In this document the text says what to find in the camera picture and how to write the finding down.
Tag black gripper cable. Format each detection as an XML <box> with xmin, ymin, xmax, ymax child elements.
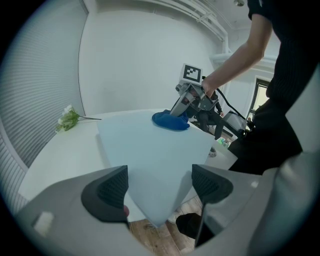
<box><xmin>216</xmin><ymin>87</ymin><xmax>247</xmax><ymax>121</ymax></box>

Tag white ceiling pipes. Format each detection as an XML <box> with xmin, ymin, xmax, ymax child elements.
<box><xmin>174</xmin><ymin>0</ymin><xmax>278</xmax><ymax>66</ymax></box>

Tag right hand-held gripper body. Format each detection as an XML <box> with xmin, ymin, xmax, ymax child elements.
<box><xmin>174</xmin><ymin>63</ymin><xmax>220</xmax><ymax>112</ymax></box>

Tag small recording monitor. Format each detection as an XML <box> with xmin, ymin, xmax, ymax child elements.
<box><xmin>221</xmin><ymin>110</ymin><xmax>248</xmax><ymax>138</ymax></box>

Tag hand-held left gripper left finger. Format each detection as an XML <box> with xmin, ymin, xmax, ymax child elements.
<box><xmin>14</xmin><ymin>164</ymin><xmax>142</xmax><ymax>256</ymax></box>

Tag light blue board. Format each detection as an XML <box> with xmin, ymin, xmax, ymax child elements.
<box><xmin>96</xmin><ymin>114</ymin><xmax>213</xmax><ymax>228</ymax></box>

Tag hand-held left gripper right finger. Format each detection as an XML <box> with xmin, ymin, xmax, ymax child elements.
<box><xmin>191</xmin><ymin>163</ymin><xmax>273</xmax><ymax>249</ymax></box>

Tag artificial white flower sprig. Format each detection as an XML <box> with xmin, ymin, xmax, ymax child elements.
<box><xmin>54</xmin><ymin>104</ymin><xmax>103</xmax><ymax>133</ymax></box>

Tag person's black clothing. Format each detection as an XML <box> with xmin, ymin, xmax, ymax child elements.
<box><xmin>176</xmin><ymin>0</ymin><xmax>320</xmax><ymax>241</ymax></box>

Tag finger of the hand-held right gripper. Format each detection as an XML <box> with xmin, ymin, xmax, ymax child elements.
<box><xmin>169</xmin><ymin>92</ymin><xmax>194</xmax><ymax>118</ymax></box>

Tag dark framed window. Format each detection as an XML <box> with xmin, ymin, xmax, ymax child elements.
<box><xmin>249</xmin><ymin>76</ymin><xmax>272</xmax><ymax>116</ymax></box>

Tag person's right hand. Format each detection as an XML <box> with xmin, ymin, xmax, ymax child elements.
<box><xmin>201</xmin><ymin>74</ymin><xmax>221</xmax><ymax>98</ymax></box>

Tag blue cloth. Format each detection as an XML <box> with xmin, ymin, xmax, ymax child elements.
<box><xmin>151</xmin><ymin>109</ymin><xmax>191</xmax><ymax>131</ymax></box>

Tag person's right forearm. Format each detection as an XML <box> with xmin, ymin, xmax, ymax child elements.
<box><xmin>203</xmin><ymin>42</ymin><xmax>266</xmax><ymax>95</ymax></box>

